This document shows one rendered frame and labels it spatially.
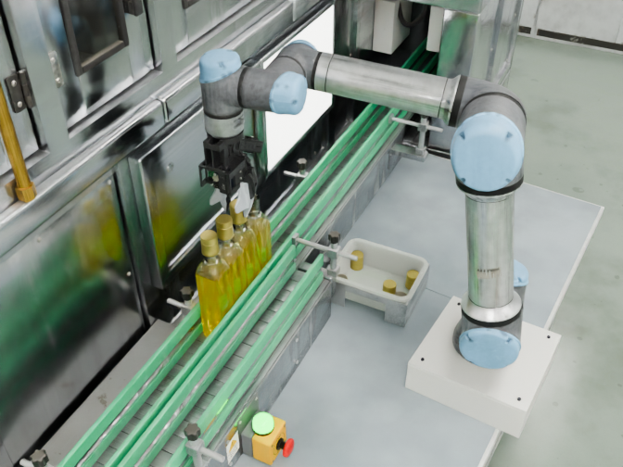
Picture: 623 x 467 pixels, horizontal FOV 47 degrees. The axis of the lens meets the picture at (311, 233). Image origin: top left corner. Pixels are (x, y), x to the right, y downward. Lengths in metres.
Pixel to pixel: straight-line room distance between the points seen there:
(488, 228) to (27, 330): 0.83
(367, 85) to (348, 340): 0.69
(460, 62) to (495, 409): 1.12
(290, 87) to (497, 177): 0.39
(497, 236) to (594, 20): 3.90
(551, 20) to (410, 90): 3.87
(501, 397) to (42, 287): 0.95
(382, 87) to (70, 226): 0.62
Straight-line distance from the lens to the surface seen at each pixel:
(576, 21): 5.17
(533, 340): 1.77
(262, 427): 1.51
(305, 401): 1.68
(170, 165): 1.50
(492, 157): 1.22
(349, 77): 1.38
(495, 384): 1.64
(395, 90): 1.37
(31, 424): 1.50
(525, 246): 2.14
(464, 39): 2.28
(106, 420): 1.45
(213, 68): 1.31
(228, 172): 1.40
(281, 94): 1.29
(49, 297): 1.39
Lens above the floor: 2.08
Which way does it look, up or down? 39 degrees down
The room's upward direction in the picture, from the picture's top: straight up
